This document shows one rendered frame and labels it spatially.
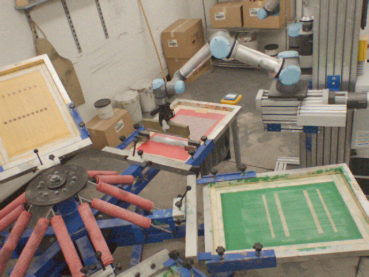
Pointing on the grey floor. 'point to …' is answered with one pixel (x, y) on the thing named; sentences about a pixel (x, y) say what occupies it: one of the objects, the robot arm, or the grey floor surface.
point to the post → (235, 133)
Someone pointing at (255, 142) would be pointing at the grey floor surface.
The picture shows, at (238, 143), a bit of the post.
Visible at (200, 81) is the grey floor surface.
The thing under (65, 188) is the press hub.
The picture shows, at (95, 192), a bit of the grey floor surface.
